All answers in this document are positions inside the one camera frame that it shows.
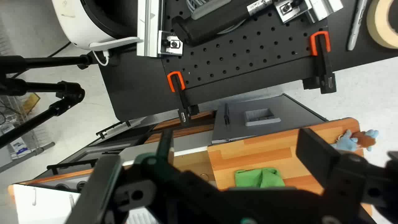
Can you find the silver metal brackets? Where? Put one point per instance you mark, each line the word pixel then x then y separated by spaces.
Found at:
pixel 318 8

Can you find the grey pen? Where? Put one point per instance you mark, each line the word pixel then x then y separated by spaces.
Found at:
pixel 357 25

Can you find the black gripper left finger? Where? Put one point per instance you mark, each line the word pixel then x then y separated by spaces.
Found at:
pixel 95 191

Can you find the blue and brown plush toy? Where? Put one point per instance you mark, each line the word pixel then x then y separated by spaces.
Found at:
pixel 352 141

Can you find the grey toy tap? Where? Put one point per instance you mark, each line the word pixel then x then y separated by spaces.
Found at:
pixel 164 144

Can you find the black camera tripod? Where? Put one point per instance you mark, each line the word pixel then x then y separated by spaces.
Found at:
pixel 68 91

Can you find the orange black bar clamp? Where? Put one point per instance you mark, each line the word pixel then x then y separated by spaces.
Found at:
pixel 325 63
pixel 180 89

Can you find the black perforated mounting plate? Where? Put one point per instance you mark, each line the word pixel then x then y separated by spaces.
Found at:
pixel 256 50

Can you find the black work table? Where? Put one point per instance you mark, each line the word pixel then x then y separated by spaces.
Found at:
pixel 137 88

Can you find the silver aluminium extrusion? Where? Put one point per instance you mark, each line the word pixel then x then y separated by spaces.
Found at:
pixel 148 29

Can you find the white toy sink basin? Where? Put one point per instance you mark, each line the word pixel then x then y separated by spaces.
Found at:
pixel 188 164

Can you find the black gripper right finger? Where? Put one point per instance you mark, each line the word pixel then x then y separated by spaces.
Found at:
pixel 317 157

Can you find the green cloth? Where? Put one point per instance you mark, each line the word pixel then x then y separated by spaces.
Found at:
pixel 259 178

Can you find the beige masking tape roll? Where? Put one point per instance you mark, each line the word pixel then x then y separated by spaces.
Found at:
pixel 379 29

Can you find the wooden toy kitchen unit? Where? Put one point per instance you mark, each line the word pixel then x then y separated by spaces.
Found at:
pixel 265 154

